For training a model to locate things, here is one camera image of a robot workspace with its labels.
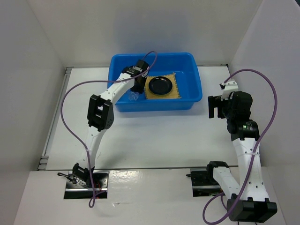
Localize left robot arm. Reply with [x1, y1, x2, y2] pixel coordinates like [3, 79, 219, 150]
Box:
[72, 60, 150, 188]

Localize bamboo placemat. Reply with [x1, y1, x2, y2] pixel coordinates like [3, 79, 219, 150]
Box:
[144, 73, 181, 100]

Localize blue plastic bin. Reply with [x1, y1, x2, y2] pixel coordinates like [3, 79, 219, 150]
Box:
[116, 52, 203, 112]

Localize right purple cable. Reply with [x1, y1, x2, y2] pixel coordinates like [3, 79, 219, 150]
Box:
[202, 68, 279, 224]

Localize purple cable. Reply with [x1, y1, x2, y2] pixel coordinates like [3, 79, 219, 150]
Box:
[60, 51, 158, 209]
[202, 68, 279, 224]

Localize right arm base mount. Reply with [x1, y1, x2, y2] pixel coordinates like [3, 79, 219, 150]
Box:
[186, 168, 222, 197]

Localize black round plate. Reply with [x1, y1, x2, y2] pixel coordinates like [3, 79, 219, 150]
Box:
[148, 76, 173, 92]

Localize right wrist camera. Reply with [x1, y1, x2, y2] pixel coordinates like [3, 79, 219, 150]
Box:
[220, 79, 239, 101]

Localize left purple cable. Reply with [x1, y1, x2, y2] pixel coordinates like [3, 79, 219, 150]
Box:
[60, 51, 158, 209]

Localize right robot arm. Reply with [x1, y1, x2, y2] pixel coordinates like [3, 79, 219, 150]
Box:
[205, 91, 278, 223]

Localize green plastic plate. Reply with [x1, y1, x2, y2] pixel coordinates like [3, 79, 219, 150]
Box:
[150, 90, 171, 96]

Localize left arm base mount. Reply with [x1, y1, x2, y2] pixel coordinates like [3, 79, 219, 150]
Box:
[57, 170, 109, 199]

